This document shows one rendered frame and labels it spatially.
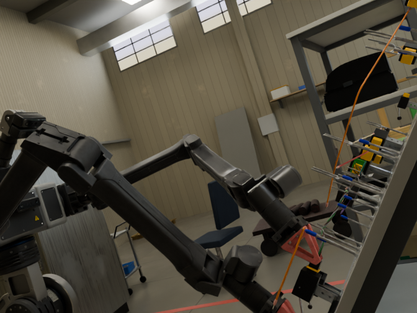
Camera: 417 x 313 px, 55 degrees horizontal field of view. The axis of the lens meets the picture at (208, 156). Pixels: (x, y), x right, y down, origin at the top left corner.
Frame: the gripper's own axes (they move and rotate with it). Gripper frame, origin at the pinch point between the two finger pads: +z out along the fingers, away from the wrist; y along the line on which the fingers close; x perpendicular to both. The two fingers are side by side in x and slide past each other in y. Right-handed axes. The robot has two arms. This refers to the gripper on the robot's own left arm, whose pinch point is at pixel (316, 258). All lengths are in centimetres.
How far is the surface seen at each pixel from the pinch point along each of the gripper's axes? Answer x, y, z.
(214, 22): -47, 872, -611
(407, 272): -5, 81, 26
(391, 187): -20.1, -32.7, -1.0
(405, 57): -48, 23, -22
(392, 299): 3, 62, 26
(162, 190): 410, 956, -416
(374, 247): -13.1, -30.6, 3.2
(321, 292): 4.1, 0.6, 5.6
